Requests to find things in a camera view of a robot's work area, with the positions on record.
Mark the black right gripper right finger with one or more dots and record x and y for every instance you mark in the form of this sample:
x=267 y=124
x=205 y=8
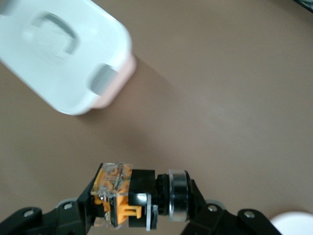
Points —
x=220 y=222

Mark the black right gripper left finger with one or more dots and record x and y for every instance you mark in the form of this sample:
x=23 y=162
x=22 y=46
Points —
x=49 y=222

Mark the orange push button switch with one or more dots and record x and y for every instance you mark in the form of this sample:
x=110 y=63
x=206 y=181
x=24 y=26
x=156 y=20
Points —
x=137 y=193

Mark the white lidded lunch box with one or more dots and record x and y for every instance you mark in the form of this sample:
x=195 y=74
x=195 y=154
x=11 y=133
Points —
x=61 y=61

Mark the pale pink round plate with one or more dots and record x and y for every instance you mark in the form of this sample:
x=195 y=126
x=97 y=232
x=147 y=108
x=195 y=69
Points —
x=296 y=224

